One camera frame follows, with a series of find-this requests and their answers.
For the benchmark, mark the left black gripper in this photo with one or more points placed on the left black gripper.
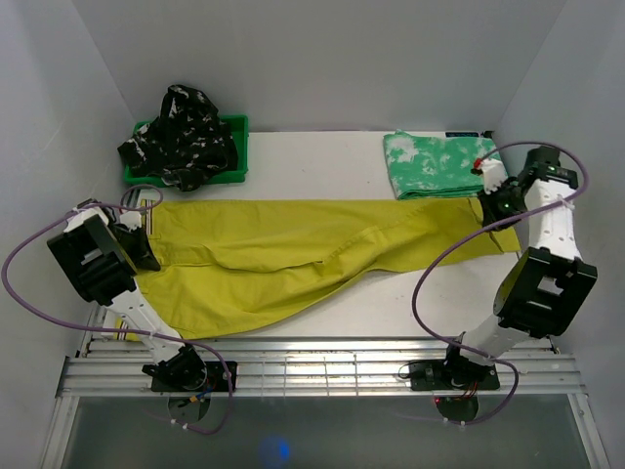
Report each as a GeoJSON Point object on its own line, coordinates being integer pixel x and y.
{"type": "Point", "coordinates": [142, 255]}

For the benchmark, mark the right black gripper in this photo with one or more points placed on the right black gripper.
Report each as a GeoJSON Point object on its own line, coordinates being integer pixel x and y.
{"type": "Point", "coordinates": [489, 216]}

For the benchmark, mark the yellow trousers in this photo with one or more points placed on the yellow trousers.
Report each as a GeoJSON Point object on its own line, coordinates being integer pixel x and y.
{"type": "Point", "coordinates": [233, 266]}

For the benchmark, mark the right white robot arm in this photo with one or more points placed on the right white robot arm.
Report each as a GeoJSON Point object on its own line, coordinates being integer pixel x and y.
{"type": "Point", "coordinates": [547, 286]}

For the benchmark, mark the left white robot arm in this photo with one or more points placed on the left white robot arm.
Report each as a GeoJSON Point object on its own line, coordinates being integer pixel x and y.
{"type": "Point", "coordinates": [101, 255]}

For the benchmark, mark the green white tie-dye folded garment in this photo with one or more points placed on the green white tie-dye folded garment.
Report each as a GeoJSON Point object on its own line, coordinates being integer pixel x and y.
{"type": "Point", "coordinates": [423, 166]}

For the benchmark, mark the black white patterned garment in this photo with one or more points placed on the black white patterned garment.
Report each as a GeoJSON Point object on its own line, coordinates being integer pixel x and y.
{"type": "Point", "coordinates": [185, 146]}

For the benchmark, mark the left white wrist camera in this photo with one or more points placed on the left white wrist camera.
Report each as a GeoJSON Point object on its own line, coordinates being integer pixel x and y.
{"type": "Point", "coordinates": [131, 220]}

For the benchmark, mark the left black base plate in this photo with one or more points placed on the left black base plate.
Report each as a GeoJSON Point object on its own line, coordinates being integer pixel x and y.
{"type": "Point", "coordinates": [211, 376]}

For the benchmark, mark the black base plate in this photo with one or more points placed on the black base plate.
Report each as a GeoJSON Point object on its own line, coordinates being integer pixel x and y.
{"type": "Point", "coordinates": [440, 375]}
{"type": "Point", "coordinates": [211, 376]}

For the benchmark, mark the aluminium rail frame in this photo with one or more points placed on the aluminium rail frame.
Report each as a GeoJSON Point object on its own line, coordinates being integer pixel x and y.
{"type": "Point", "coordinates": [320, 403]}

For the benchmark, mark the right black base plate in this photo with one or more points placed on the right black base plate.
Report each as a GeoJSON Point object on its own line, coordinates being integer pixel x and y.
{"type": "Point", "coordinates": [440, 375]}

